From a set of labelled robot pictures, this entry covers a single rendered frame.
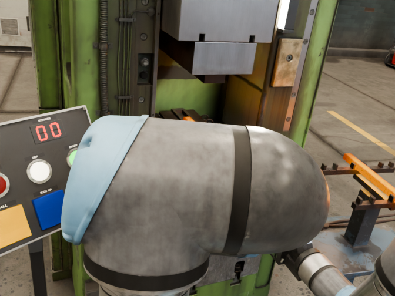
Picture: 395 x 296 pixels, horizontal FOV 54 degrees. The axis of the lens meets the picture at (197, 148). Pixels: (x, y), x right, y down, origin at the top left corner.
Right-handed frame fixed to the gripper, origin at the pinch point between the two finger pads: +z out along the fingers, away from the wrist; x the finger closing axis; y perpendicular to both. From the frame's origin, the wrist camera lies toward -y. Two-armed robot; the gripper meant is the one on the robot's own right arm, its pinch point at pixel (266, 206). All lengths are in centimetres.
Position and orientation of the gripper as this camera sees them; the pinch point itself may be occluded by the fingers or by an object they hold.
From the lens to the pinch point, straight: 105.8
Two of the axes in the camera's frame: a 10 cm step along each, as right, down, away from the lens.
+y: -1.0, 8.9, 4.4
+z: -3.7, -4.5, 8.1
